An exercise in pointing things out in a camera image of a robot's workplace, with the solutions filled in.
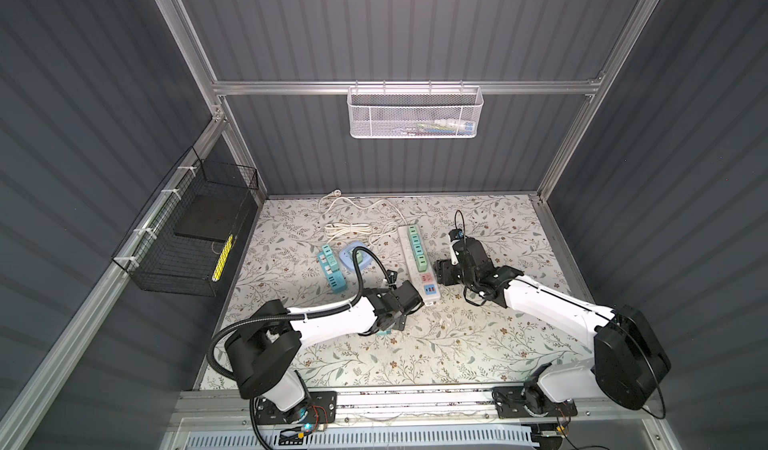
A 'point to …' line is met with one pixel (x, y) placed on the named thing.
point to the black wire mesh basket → (177, 243)
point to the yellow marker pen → (225, 251)
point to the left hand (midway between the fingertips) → (386, 310)
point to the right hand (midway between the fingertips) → (446, 266)
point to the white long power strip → (426, 282)
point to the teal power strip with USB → (329, 267)
